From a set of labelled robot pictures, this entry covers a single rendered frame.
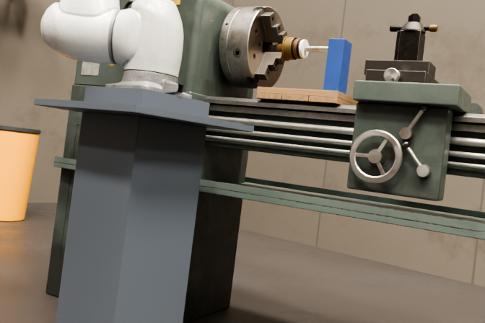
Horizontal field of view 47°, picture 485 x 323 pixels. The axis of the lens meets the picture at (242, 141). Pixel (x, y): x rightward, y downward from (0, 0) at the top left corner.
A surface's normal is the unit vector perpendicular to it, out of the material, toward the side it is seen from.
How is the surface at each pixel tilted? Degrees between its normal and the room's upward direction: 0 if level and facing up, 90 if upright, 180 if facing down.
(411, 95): 90
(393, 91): 90
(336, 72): 90
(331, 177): 90
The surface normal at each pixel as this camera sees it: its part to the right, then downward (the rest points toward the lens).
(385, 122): -0.49, -0.07
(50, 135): 0.76, 0.08
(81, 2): 0.00, -0.18
